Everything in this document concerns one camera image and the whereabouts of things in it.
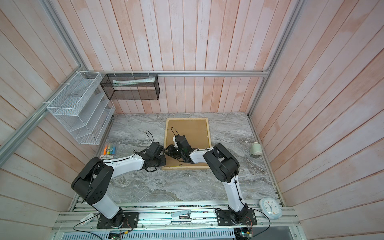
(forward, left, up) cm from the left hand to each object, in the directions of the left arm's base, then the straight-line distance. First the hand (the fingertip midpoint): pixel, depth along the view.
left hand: (163, 163), depth 93 cm
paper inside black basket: (+37, +19, +34) cm, 54 cm away
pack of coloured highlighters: (+8, +38, +1) cm, 39 cm away
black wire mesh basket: (+47, +25, +25) cm, 59 cm away
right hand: (+6, +1, +4) cm, 7 cm away
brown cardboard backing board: (+24, -19, -1) cm, 31 cm away
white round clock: (-26, -58, +2) cm, 64 cm away
